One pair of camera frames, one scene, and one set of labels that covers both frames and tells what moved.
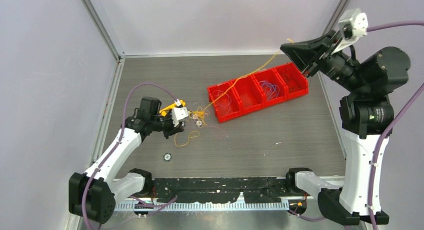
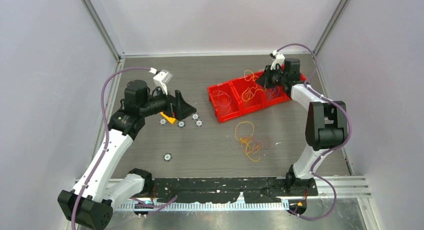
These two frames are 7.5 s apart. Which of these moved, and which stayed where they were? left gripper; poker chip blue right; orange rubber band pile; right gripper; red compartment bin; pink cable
Moved: right gripper; orange rubber band pile; left gripper
Stayed: red compartment bin; pink cable; poker chip blue right
